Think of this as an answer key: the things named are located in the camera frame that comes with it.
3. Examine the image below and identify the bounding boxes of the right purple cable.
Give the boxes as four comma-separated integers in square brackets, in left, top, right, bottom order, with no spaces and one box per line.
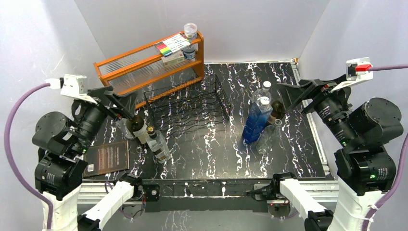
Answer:
[361,64,408,231]

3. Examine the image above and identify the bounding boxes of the dark green wine bottle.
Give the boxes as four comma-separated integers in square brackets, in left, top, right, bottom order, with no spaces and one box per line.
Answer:
[126,115,149,144]

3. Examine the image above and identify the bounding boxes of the small clear bottle left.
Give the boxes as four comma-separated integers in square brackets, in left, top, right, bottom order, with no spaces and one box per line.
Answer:
[116,118,135,140]

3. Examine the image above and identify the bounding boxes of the clear whisky bottle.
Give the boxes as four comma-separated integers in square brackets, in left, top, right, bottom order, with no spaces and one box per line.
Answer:
[146,126,171,164]

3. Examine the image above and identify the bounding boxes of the marker pen set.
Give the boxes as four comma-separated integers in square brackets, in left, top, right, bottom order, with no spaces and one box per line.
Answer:
[154,33,192,57]

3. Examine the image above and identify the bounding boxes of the olive green wine bottle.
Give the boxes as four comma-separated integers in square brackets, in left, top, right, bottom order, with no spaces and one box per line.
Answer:
[266,100,285,126]

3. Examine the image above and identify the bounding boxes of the purple cable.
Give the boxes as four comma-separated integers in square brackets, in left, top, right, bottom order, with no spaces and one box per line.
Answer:
[361,64,408,231]
[3,83,54,231]

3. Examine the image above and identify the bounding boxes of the clear bottle white cap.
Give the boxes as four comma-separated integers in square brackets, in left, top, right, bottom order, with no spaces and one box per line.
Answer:
[251,81,272,103]

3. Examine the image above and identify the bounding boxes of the black wire wine rack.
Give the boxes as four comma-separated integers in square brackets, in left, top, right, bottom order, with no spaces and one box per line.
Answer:
[144,74,231,137]

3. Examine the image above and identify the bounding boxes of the clear plastic jar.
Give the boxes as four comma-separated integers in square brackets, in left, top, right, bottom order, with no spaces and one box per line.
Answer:
[183,23,197,40]

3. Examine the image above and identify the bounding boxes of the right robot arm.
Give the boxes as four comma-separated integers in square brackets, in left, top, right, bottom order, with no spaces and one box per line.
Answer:
[244,73,404,231]

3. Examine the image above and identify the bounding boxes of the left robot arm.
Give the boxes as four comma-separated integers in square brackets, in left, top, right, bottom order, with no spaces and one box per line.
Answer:
[32,87,144,231]

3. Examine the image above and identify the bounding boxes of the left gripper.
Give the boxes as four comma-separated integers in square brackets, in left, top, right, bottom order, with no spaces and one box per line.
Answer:
[72,84,139,154]

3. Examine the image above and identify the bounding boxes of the orange wooden shelf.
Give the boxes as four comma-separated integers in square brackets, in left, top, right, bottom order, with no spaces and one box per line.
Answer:
[93,31,204,97]

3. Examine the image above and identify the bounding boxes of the blue label jar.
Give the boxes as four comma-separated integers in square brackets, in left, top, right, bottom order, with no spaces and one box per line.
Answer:
[182,45,196,60]

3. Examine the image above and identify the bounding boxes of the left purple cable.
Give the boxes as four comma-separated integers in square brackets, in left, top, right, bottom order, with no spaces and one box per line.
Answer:
[3,83,54,231]

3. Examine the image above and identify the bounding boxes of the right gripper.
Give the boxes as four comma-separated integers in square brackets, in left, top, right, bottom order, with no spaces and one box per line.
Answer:
[274,73,358,145]

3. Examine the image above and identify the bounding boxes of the white cardboard box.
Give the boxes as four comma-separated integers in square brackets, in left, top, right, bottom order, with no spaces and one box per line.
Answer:
[161,51,185,68]

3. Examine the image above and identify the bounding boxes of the blue glass bottle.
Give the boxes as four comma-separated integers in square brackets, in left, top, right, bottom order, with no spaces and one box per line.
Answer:
[242,96,272,144]

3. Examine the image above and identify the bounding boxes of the dark book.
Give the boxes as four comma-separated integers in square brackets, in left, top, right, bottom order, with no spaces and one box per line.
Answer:
[83,141,129,178]

